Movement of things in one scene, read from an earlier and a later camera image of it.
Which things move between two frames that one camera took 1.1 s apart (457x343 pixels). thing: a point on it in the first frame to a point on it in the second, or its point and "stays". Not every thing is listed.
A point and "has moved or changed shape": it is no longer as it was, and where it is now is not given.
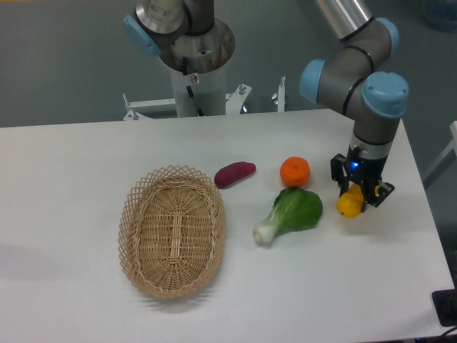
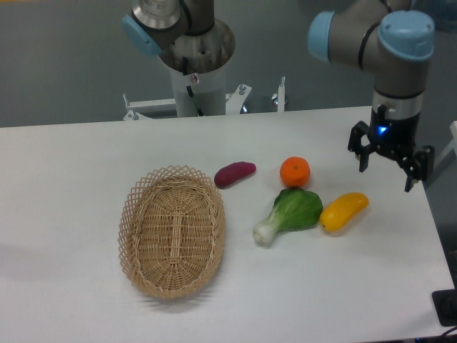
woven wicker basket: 171,229 stays
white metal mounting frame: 235,100 stays
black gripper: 368,171 to 396,137
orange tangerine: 295,171 stays
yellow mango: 350,203 has moved or changed shape
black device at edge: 445,304 stays
